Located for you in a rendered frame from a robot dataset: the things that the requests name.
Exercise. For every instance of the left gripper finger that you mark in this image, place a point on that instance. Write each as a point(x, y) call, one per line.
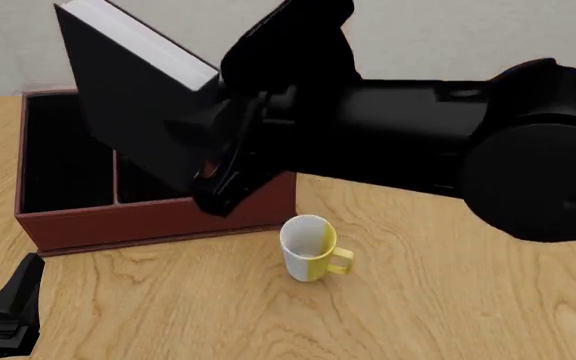
point(15, 292)

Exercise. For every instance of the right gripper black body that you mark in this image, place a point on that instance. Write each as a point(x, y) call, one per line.
point(228, 180)

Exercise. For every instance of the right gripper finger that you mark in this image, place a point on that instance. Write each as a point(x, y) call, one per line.
point(198, 125)

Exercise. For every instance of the white and yellow mug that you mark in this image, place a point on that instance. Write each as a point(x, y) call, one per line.
point(304, 258)

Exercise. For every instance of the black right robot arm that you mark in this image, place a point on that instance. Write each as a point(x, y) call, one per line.
point(398, 120)

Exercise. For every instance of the red-brown desk caddy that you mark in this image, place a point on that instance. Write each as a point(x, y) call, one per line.
point(118, 225)

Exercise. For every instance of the black book with white pages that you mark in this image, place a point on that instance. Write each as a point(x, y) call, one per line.
point(133, 112)

